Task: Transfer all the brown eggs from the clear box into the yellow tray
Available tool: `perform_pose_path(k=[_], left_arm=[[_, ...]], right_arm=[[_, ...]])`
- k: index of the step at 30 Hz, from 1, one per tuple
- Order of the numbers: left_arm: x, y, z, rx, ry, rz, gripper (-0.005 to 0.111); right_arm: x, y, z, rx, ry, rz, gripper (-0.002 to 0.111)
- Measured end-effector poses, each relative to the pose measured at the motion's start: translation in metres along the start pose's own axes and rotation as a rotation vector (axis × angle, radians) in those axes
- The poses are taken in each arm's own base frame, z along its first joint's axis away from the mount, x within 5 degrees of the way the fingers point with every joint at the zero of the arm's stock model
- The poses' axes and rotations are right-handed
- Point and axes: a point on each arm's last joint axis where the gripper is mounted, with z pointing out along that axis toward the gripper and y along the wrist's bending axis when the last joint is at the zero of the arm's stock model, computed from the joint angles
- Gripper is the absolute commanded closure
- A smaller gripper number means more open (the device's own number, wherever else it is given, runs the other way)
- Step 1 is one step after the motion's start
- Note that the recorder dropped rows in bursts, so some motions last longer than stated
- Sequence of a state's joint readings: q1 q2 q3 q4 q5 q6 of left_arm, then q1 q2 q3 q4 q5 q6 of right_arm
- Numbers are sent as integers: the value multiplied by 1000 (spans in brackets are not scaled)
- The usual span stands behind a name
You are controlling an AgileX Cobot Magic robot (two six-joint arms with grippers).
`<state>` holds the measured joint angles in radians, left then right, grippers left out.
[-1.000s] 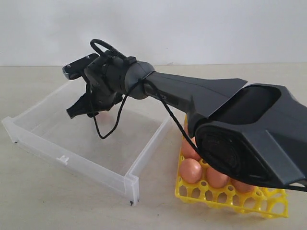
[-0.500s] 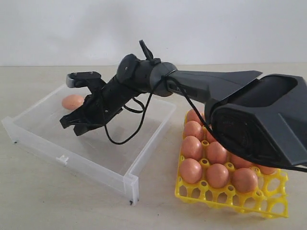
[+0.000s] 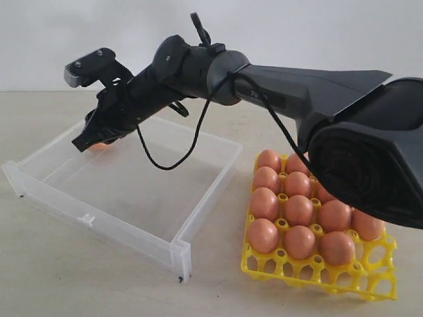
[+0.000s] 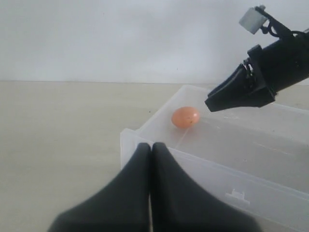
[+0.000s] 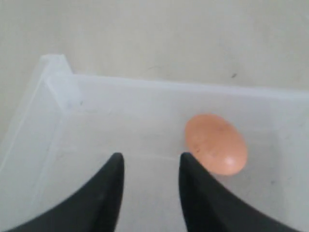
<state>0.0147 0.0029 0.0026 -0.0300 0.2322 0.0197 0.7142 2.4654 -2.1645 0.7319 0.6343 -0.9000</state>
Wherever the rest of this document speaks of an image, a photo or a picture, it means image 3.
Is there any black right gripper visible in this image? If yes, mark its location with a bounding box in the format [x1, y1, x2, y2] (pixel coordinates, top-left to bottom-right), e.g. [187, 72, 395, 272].
[71, 64, 190, 152]

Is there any clear plastic drawer bin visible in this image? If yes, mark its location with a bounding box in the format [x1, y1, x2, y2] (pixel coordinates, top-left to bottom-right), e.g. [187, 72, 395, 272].
[2, 117, 243, 283]

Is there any yellow plastic egg tray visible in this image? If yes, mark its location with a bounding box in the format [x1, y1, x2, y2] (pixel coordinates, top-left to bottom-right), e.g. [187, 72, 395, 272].
[241, 154, 397, 300]

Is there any brown egg row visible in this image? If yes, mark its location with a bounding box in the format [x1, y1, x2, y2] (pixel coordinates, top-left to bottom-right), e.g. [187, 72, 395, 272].
[352, 209, 385, 241]

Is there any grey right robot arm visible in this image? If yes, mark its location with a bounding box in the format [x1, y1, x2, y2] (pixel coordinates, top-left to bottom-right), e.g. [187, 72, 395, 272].
[64, 35, 422, 229]

